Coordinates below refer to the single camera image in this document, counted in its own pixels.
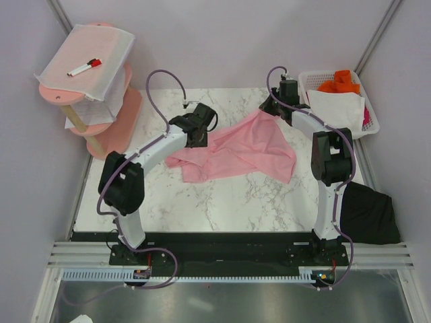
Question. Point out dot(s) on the black cloth at table edge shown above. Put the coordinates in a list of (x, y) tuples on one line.
[(368, 216)]

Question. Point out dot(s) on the black capped white marker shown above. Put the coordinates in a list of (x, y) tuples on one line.
[(81, 69)]

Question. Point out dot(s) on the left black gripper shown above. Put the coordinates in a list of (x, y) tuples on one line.
[(203, 144)]

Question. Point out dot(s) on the white slotted cable duct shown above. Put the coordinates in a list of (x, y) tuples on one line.
[(140, 276)]

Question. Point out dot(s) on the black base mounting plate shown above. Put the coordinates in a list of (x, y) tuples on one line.
[(292, 249)]

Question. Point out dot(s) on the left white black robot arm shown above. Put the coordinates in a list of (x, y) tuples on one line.
[(121, 187)]

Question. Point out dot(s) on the white paper sheets on stand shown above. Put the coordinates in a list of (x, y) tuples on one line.
[(101, 112)]

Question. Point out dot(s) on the pink tiered wooden stand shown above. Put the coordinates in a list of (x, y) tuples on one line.
[(103, 138)]

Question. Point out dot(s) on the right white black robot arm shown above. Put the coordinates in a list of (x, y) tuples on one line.
[(332, 163)]

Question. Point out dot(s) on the white folded cloth in basket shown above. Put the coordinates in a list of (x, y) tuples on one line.
[(338, 110)]

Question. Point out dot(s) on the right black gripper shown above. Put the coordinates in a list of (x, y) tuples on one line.
[(266, 106)]

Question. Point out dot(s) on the pink t shirt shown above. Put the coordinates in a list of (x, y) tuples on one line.
[(255, 144)]

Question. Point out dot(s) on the white mesh cloth on stand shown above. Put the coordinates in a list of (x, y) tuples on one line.
[(84, 43)]

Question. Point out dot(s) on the orange cloth in basket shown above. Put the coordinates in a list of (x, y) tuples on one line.
[(341, 83)]

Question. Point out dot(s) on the magenta cloth in basket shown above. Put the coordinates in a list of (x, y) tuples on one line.
[(366, 119)]

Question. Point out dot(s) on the red capped white marker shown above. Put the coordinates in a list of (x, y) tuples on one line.
[(95, 64)]

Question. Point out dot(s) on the white plastic laundry basket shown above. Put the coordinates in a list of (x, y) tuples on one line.
[(311, 80)]

